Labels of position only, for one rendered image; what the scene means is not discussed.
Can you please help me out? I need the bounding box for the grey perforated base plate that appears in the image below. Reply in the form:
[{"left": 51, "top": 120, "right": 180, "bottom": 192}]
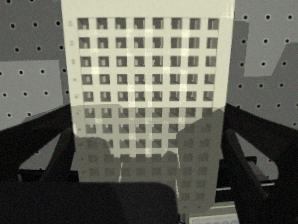
[{"left": 0, "top": 0, "right": 298, "bottom": 180}]

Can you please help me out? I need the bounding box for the white multi-well plate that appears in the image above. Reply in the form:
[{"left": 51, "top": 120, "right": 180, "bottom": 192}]
[{"left": 185, "top": 201, "right": 239, "bottom": 224}]

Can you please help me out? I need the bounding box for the black rectangular frame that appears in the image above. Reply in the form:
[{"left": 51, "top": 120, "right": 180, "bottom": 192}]
[{"left": 179, "top": 156, "right": 276, "bottom": 224}]

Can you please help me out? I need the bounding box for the black raised platform on grey legs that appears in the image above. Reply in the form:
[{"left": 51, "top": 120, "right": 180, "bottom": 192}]
[{"left": 18, "top": 169, "right": 79, "bottom": 182}]

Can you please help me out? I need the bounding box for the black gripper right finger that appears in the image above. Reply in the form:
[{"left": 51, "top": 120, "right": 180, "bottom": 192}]
[{"left": 221, "top": 103, "right": 298, "bottom": 224}]

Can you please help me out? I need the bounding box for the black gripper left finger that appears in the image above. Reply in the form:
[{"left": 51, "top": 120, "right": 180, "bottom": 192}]
[{"left": 0, "top": 103, "right": 75, "bottom": 182}]

